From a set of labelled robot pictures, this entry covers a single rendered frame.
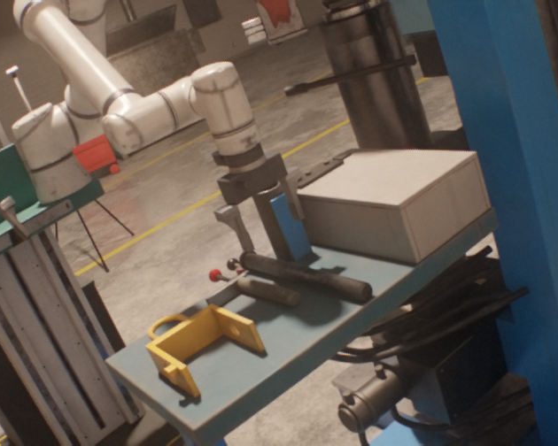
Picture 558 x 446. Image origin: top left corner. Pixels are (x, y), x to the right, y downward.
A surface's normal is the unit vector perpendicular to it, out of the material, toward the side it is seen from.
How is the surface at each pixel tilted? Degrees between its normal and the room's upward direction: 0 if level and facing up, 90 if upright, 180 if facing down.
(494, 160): 90
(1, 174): 90
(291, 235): 90
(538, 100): 90
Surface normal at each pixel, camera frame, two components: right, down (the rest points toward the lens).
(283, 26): 0.02, 0.35
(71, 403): 0.64, 0.04
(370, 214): -0.76, 0.47
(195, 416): -0.34, -0.88
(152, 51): 0.48, 0.14
